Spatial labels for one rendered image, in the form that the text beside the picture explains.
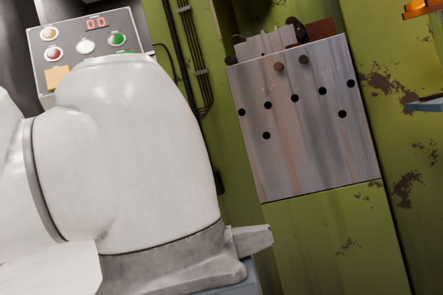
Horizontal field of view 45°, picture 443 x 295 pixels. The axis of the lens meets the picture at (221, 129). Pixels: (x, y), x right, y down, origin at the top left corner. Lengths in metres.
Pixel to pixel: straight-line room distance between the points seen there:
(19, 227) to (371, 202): 1.24
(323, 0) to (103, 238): 1.73
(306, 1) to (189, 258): 1.72
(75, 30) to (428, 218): 1.30
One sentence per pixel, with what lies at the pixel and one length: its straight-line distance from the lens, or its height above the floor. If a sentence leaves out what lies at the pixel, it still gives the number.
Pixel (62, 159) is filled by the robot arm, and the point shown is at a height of 0.77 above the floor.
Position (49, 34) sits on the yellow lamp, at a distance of 1.81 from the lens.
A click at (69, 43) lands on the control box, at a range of 1.78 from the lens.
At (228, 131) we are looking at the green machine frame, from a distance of 1.90.
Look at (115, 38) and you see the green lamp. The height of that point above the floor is 1.09.
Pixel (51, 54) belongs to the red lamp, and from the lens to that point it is 1.76.
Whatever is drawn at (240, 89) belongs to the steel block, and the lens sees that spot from 1.68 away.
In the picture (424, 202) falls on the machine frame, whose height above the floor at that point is 0.32.
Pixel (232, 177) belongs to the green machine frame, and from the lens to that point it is 1.92.
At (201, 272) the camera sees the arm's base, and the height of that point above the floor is 0.62.
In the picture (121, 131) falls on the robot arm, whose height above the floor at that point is 0.79.
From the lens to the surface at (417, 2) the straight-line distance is 1.55.
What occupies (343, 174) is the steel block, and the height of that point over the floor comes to 0.51.
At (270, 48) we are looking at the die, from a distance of 1.73.
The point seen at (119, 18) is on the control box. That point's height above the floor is 1.16.
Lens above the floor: 0.78
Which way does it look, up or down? 2 degrees down
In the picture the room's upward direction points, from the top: 15 degrees counter-clockwise
